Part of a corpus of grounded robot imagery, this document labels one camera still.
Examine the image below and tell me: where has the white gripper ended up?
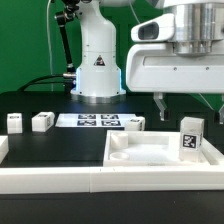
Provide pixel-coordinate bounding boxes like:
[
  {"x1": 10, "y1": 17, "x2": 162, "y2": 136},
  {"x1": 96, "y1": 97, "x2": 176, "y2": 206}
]
[{"x1": 126, "y1": 42, "x2": 224, "y2": 124}]

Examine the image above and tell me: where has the white square table top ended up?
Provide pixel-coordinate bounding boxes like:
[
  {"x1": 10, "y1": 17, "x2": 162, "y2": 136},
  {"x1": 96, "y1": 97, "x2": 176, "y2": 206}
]
[{"x1": 103, "y1": 130, "x2": 224, "y2": 166}]

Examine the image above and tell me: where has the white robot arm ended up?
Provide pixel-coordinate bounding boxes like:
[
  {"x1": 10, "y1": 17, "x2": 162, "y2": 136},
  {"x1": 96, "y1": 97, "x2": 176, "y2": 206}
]
[{"x1": 65, "y1": 0, "x2": 224, "y2": 111}]

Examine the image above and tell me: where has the white fiducial marker sheet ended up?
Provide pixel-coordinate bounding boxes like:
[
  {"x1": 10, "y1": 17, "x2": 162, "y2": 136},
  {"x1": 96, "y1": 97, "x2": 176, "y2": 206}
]
[{"x1": 56, "y1": 113, "x2": 136, "y2": 127}]

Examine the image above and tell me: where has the white U-shaped workspace fence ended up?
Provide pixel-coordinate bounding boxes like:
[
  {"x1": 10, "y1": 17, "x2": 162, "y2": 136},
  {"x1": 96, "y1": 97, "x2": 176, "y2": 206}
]
[{"x1": 0, "y1": 134, "x2": 224, "y2": 195}]

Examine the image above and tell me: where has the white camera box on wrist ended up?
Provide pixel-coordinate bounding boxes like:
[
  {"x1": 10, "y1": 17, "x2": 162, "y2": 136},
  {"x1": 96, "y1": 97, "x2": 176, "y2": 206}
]
[{"x1": 131, "y1": 13, "x2": 175, "y2": 42}]

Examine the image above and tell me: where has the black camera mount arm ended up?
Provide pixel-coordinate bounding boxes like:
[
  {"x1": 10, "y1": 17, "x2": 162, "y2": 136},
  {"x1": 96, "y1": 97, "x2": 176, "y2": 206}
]
[{"x1": 55, "y1": 0, "x2": 80, "y2": 93}]

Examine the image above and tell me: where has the black cable bundle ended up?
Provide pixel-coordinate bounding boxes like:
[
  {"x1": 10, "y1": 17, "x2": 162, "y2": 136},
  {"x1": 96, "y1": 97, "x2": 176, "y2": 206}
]
[{"x1": 18, "y1": 73, "x2": 77, "y2": 93}]

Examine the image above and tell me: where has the grey thin cable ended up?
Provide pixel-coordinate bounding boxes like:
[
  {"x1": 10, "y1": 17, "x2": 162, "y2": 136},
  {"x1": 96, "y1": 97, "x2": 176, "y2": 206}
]
[{"x1": 46, "y1": 0, "x2": 56, "y2": 92}]

